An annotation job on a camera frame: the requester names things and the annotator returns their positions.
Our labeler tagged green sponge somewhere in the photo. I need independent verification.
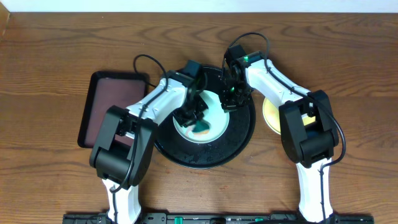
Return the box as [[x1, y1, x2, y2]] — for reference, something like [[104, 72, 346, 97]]
[[192, 121, 210, 133]]

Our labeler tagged light blue plate top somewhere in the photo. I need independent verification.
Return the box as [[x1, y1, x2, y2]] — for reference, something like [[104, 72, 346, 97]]
[[173, 90, 229, 144]]

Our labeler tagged yellow plate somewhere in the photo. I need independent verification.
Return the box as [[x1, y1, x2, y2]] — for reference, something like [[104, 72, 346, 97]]
[[262, 98, 316, 134]]

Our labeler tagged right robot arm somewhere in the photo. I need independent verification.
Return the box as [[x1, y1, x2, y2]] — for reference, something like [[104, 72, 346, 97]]
[[220, 46, 344, 223]]

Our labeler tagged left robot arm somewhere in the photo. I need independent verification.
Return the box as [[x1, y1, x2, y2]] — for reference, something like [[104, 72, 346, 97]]
[[89, 69, 208, 223]]

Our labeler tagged round black tray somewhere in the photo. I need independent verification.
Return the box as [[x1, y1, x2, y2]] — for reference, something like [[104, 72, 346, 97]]
[[155, 67, 256, 169]]

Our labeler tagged rectangular black tray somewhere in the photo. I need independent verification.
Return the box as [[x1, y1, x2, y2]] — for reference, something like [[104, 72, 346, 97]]
[[77, 70, 149, 148]]

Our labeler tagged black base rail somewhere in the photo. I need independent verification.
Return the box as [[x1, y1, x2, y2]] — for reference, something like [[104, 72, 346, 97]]
[[62, 213, 374, 224]]

